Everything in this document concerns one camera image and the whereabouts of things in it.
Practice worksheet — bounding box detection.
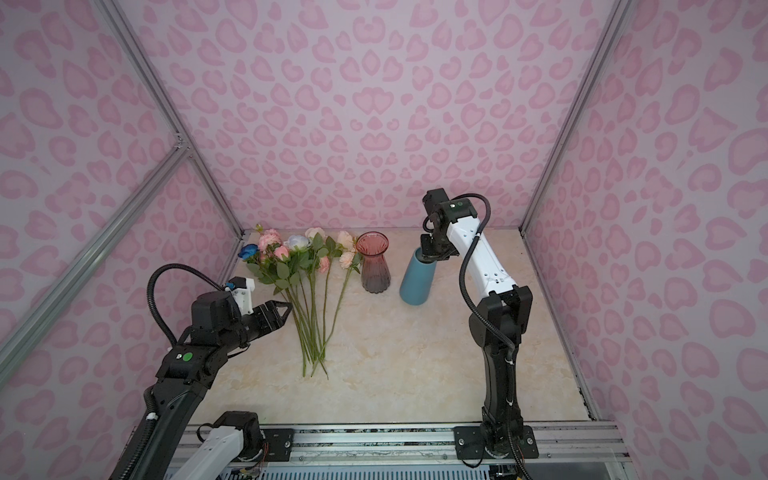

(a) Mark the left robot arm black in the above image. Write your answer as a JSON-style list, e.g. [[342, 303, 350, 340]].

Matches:
[[109, 291, 293, 479]]

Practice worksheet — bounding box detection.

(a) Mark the aluminium corner frame post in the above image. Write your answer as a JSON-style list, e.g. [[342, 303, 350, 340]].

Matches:
[[94, 0, 245, 239], [519, 0, 637, 238]]

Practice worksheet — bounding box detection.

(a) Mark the dark red glass vase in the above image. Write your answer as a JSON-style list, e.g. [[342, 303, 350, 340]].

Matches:
[[356, 231, 391, 294]]

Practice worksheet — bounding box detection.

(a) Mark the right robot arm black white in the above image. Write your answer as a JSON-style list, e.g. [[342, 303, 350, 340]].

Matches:
[[420, 188, 539, 462]]

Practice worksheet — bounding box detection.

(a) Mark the aluminium corner frame post right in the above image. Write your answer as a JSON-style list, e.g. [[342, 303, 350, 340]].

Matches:
[[519, 0, 637, 238]]

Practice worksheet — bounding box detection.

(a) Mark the large peach pink rose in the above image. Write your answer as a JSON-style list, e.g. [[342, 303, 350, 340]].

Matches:
[[313, 250, 360, 375]]

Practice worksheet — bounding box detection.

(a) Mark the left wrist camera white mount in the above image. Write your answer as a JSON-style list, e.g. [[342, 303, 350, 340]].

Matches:
[[225, 276, 256, 316]]

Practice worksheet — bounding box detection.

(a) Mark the aluminium corner frame post left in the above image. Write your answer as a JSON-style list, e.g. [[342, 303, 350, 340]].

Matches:
[[94, 0, 245, 239]]

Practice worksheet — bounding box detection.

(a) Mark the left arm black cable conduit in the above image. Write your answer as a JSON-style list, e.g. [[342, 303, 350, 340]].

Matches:
[[146, 263, 224, 348]]

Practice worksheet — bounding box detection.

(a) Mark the light blue white rose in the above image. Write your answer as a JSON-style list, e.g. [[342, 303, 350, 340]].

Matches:
[[285, 235, 320, 369]]

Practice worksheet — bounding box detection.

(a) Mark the dark blue small flower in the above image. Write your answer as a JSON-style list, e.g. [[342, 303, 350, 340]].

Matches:
[[238, 243, 259, 261]]

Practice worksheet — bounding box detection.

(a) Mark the aluminium diagonal frame bar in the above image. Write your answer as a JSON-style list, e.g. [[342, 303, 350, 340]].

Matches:
[[1, 142, 189, 385]]

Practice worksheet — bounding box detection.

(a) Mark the aluminium rail base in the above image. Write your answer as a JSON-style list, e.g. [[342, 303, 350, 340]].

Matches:
[[164, 421, 631, 480]]

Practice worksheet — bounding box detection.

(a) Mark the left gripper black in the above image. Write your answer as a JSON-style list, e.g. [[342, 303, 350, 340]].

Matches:
[[220, 299, 292, 354]]

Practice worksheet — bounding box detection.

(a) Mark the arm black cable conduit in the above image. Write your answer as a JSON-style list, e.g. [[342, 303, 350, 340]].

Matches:
[[422, 193, 517, 355], [146, 263, 224, 348]]

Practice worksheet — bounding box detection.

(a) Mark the teal ceramic vase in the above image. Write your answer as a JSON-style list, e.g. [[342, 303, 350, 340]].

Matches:
[[399, 247, 437, 306]]

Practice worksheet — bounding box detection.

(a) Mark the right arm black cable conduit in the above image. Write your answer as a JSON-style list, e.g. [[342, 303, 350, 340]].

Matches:
[[422, 193, 517, 355]]

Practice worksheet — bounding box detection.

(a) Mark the pink peony flower stem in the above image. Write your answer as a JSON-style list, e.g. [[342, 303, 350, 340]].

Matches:
[[257, 225, 282, 252]]

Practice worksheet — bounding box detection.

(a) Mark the cream white rose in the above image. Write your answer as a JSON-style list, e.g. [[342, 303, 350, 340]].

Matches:
[[299, 227, 326, 376]]

